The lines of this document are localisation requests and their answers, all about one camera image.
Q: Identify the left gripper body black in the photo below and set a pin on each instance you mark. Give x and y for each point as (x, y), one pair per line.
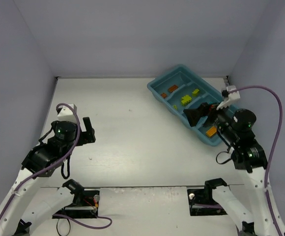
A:
(86, 135)

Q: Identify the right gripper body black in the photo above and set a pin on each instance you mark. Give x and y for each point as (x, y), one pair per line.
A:
(209, 114)

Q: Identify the small green square lego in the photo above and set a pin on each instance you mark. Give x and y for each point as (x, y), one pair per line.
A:
(185, 100)

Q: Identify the orange lego plate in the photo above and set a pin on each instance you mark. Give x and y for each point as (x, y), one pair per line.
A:
(211, 132)

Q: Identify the green curved lego piece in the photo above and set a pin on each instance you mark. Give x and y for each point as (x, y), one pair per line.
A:
(195, 92)

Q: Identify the brown lego brick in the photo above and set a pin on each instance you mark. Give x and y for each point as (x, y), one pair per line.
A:
(172, 88)
(164, 95)

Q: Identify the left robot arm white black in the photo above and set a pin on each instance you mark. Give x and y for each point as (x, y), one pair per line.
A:
(38, 166)

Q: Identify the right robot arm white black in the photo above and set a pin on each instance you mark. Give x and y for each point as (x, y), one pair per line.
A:
(250, 161)

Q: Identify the teal divided plastic tray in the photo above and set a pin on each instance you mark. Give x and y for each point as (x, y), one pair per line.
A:
(180, 88)

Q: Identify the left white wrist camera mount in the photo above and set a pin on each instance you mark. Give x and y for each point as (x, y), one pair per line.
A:
(65, 114)

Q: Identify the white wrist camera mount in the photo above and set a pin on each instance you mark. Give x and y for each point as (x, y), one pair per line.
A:
(65, 114)
(230, 96)

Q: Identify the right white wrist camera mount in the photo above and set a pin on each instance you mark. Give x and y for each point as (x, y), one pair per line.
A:
(230, 96)

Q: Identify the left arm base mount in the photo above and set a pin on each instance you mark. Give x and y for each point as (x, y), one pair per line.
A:
(85, 208)

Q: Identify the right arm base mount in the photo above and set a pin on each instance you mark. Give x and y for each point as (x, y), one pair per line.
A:
(201, 205)

